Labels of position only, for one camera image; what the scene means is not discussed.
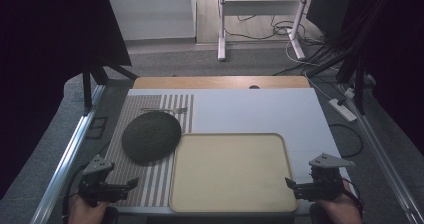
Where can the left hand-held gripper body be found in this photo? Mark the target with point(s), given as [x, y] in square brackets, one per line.
[95, 180]

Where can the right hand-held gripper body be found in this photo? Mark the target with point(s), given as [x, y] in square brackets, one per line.
[325, 180]

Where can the person's left hand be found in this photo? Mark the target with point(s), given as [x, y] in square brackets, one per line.
[87, 212]

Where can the person's right hand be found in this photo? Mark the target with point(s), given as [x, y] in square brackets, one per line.
[340, 210]

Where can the striped grey white placemat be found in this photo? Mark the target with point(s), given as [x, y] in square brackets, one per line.
[155, 184]

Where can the dark round woven mat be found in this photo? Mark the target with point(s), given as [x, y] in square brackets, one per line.
[151, 136]

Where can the beige rectangular tray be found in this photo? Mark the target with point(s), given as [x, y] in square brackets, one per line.
[231, 172]

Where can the white power strip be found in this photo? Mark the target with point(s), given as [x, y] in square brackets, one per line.
[342, 110]

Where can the silver fork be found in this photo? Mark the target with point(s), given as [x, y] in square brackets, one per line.
[166, 110]

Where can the white plug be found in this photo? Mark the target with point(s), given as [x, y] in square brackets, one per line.
[349, 92]

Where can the black metal stand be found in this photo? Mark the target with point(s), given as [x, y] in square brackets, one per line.
[358, 80]
[90, 80]

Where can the white cabinet panel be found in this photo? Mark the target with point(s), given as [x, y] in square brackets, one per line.
[151, 14]

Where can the aluminium rail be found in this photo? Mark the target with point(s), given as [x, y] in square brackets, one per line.
[383, 150]
[68, 155]

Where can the black rectangular floor frame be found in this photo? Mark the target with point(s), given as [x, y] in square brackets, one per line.
[97, 128]

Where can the white desk frame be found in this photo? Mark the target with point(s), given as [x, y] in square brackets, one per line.
[222, 24]

